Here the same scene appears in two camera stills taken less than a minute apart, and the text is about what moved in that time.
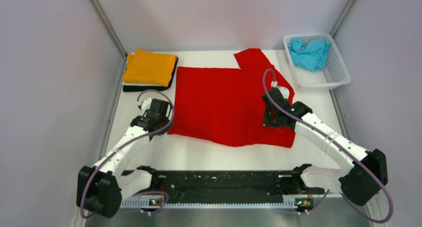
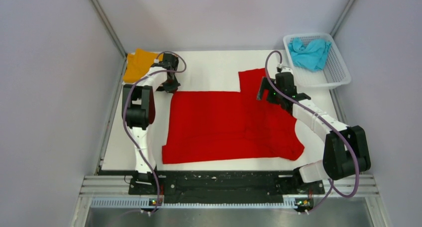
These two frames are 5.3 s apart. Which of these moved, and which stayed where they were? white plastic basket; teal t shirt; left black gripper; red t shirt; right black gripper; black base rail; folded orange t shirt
Moved: left black gripper; red t shirt; right black gripper
Stayed: white plastic basket; black base rail; teal t shirt; folded orange t shirt
